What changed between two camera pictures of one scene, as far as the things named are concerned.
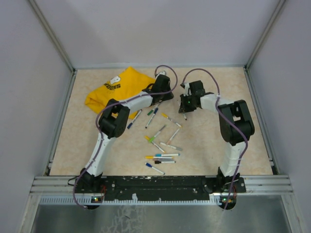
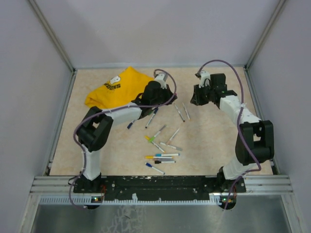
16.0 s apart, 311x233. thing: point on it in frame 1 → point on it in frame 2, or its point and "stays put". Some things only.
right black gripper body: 188,105 → 203,95
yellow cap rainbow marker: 166,116 → 183,119
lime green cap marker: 152,138 stays put
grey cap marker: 171,146 stays put
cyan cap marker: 167,155 stays put
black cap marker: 158,162 stays put
